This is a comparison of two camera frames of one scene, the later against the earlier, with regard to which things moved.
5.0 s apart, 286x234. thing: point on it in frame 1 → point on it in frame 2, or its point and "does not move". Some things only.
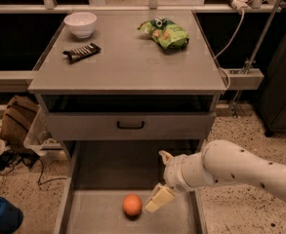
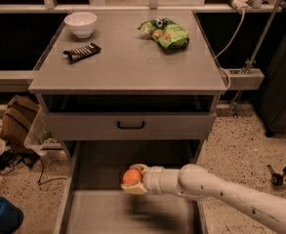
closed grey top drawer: [131, 126] does not move
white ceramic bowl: [82, 23] does not move
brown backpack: [17, 119] does not move
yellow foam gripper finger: [167, 157] → [141, 167]
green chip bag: [165, 32] does not move
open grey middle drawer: [98, 176] does not move
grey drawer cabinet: [119, 98] does not move
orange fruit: [132, 204] → [131, 176]
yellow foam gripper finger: [161, 195] → [134, 189]
